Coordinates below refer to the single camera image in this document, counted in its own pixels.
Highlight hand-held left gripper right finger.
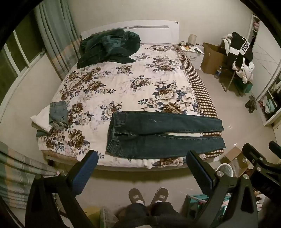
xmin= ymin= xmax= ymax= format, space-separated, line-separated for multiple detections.
xmin=186 ymin=150 xmax=259 ymax=228

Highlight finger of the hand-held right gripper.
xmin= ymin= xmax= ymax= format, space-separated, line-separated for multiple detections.
xmin=243 ymin=143 xmax=273 ymax=173
xmin=269 ymin=141 xmax=281 ymax=155

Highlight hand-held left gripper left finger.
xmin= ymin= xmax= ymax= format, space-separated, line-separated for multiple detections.
xmin=25 ymin=150 xmax=99 ymax=228

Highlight dark blue jeans pants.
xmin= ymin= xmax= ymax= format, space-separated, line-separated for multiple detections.
xmin=106 ymin=111 xmax=226 ymax=160

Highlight small open cardboard box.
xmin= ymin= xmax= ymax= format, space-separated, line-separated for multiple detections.
xmin=224 ymin=146 xmax=255 ymax=177

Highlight white fan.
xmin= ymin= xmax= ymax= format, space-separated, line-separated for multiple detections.
xmin=214 ymin=163 xmax=234 ymax=178

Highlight teal rack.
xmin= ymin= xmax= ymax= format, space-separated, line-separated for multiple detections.
xmin=184 ymin=193 xmax=231 ymax=220

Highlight person's right slipper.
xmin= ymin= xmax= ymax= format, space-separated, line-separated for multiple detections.
xmin=151 ymin=187 xmax=169 ymax=205

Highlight person's slipper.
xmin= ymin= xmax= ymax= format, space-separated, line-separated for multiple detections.
xmin=151 ymin=187 xmax=169 ymax=205
xmin=128 ymin=188 xmax=146 ymax=205

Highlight pair of dark slippers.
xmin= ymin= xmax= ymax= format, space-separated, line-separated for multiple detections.
xmin=245 ymin=95 xmax=258 ymax=113

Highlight person's left slipper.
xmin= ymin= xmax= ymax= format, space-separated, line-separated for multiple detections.
xmin=128 ymin=188 xmax=146 ymax=205

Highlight grey striped curtain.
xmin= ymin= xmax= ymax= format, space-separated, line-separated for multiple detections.
xmin=34 ymin=0 xmax=83 ymax=80
xmin=0 ymin=141 xmax=58 ymax=210

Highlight green box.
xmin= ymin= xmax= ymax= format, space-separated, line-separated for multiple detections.
xmin=234 ymin=78 xmax=253 ymax=96

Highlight person's legs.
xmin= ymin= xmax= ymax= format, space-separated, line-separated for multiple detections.
xmin=112 ymin=202 xmax=189 ymax=228

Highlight small folded denim shorts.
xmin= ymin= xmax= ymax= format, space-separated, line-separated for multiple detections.
xmin=49 ymin=101 xmax=69 ymax=128

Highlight white folded cloth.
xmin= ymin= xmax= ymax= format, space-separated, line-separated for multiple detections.
xmin=30 ymin=105 xmax=54 ymax=132

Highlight white garment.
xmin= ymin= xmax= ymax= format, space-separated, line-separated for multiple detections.
xmin=233 ymin=59 xmax=255 ymax=84

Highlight metal chair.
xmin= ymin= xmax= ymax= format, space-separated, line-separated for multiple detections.
xmin=220 ymin=39 xmax=242 ymax=92

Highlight floral quilt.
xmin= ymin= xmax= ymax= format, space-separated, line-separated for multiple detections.
xmin=36 ymin=43 xmax=224 ymax=169

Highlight brown checked bed sheet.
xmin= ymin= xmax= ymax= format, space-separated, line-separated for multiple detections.
xmin=176 ymin=45 xmax=225 ymax=159

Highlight white wardrobe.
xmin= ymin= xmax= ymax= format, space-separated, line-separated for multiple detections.
xmin=247 ymin=13 xmax=281 ymax=126

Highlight large cardboard box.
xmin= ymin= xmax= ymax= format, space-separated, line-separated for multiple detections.
xmin=200 ymin=42 xmax=226 ymax=75

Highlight white nightstand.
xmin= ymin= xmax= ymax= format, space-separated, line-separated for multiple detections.
xmin=178 ymin=43 xmax=205 ymax=71

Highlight window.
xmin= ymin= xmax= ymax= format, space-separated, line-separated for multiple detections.
xmin=0 ymin=13 xmax=46 ymax=88

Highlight white headboard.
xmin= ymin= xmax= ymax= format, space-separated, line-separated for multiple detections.
xmin=80 ymin=20 xmax=180 ymax=44

